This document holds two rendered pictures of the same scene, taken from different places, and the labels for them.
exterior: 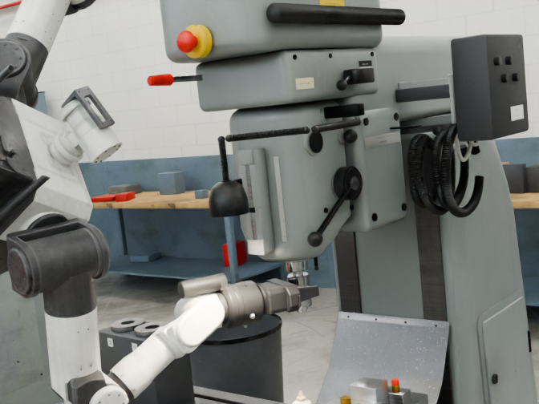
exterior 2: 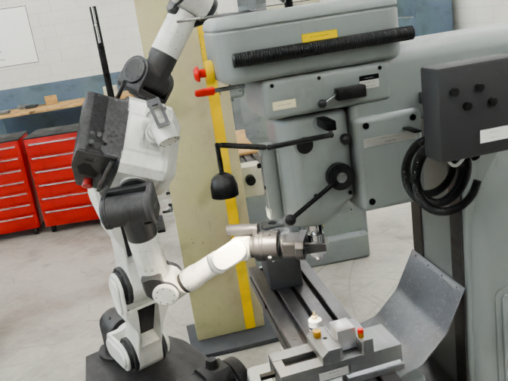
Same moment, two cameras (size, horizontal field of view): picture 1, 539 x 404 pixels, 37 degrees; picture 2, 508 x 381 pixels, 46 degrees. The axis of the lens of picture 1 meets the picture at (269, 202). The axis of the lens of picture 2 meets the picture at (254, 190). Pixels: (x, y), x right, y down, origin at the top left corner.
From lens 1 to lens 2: 107 cm
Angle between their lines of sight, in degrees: 41
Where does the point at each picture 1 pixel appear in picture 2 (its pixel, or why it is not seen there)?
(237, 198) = (221, 188)
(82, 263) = (133, 215)
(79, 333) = (140, 252)
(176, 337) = (212, 262)
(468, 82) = (428, 108)
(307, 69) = (288, 93)
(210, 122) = not seen: outside the picture
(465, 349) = (478, 313)
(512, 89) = (486, 113)
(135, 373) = (187, 277)
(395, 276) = (439, 236)
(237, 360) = not seen: hidden behind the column
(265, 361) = not seen: hidden behind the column
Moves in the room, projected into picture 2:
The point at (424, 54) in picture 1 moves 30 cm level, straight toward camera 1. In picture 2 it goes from (472, 52) to (401, 72)
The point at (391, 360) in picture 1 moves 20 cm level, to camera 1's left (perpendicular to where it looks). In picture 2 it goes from (426, 301) to (368, 289)
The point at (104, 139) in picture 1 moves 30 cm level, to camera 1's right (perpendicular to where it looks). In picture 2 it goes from (161, 134) to (243, 137)
